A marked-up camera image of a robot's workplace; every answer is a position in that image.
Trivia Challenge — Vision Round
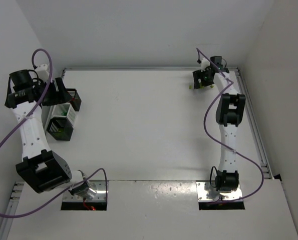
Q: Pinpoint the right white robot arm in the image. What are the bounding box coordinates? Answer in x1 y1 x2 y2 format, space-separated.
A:
193 56 246 193

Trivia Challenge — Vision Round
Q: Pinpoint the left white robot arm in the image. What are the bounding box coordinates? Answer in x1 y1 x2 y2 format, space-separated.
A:
5 69 88 196

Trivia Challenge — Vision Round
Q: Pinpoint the black slotted container far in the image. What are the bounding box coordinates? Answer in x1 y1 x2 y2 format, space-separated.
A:
67 88 82 112

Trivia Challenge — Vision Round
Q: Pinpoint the black slotted container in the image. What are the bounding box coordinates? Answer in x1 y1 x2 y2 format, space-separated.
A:
67 88 82 112
47 117 74 141

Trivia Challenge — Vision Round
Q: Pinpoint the white slotted container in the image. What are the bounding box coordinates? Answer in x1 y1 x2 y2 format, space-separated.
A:
51 102 77 125

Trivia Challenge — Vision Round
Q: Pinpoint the black slotted container near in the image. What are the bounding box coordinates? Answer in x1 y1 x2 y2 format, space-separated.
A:
47 117 74 141

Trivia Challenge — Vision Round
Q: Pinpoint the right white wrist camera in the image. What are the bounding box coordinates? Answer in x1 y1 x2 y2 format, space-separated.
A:
197 57 210 72

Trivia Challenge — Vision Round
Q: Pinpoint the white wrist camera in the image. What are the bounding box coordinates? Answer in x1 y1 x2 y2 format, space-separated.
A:
35 64 50 82
197 57 210 72

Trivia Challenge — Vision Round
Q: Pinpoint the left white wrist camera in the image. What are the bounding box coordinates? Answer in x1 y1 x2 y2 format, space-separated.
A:
35 64 50 82

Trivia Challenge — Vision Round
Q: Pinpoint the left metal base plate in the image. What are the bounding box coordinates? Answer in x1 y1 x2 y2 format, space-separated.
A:
62 180 107 203

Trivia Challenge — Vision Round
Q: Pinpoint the metal base plate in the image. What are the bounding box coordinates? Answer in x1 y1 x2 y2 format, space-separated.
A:
196 181 243 202
62 180 107 203

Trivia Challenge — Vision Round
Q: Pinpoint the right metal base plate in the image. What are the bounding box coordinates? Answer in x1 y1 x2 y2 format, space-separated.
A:
196 181 243 202

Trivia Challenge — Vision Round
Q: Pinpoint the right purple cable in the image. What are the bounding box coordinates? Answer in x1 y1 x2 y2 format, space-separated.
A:
195 47 265 204

